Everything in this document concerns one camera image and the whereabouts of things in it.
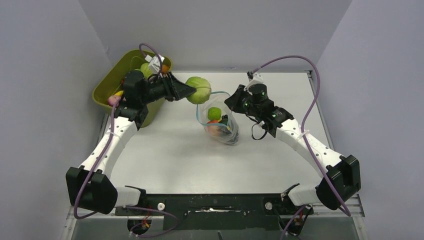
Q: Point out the olive green plastic bin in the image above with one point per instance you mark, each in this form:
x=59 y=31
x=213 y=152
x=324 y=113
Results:
x=111 y=83

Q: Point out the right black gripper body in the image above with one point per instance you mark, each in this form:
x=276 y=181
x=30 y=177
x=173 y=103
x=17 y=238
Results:
x=252 y=110

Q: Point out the orange tangerine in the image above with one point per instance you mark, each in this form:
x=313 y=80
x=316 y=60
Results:
x=165 y=69

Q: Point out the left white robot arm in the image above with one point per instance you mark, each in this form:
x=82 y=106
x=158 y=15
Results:
x=89 y=186

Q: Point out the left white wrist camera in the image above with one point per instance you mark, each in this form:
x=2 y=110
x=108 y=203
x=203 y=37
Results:
x=155 y=63

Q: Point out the green bumpy fruit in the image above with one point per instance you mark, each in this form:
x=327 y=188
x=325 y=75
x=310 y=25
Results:
x=214 y=114

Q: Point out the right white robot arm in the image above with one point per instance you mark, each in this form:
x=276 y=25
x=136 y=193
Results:
x=341 y=178

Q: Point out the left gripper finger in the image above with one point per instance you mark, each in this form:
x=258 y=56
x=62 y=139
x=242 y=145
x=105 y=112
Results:
x=175 y=96
x=180 y=89

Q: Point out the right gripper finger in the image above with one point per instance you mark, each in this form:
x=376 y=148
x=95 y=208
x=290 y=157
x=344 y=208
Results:
x=240 y=92
x=234 y=102

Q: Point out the green cabbage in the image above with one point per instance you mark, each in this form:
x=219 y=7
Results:
x=202 y=87
x=144 y=68

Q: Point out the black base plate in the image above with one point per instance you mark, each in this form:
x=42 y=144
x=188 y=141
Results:
x=183 y=212

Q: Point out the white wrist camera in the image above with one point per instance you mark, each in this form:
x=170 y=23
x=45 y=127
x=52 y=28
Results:
x=155 y=63
x=253 y=78

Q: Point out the pink red onion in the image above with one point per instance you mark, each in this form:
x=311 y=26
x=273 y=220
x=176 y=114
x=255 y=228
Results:
x=113 y=100

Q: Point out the orange peach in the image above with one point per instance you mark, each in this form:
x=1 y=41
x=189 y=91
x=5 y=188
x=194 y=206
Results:
x=213 y=128

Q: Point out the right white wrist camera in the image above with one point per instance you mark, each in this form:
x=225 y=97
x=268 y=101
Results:
x=253 y=78

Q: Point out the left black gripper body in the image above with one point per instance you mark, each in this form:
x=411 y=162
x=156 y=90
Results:
x=161 y=89

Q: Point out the clear zip top bag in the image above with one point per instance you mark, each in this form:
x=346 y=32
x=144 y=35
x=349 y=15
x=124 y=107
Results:
x=217 y=99

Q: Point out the dark grape bunch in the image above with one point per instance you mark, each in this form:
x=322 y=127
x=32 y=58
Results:
x=231 y=136

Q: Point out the yellow banana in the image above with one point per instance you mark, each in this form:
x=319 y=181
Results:
x=119 y=93

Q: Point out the dark green avocado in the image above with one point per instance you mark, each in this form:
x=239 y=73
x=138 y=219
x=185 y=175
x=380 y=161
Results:
x=224 y=121

